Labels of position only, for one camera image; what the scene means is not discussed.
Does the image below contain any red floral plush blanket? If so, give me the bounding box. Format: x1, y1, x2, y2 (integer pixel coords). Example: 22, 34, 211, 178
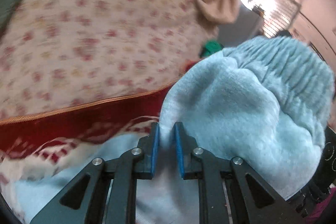
0, 61, 200, 222

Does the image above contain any green object by bed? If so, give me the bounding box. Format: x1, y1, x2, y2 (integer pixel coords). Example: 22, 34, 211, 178
199, 40, 223, 58

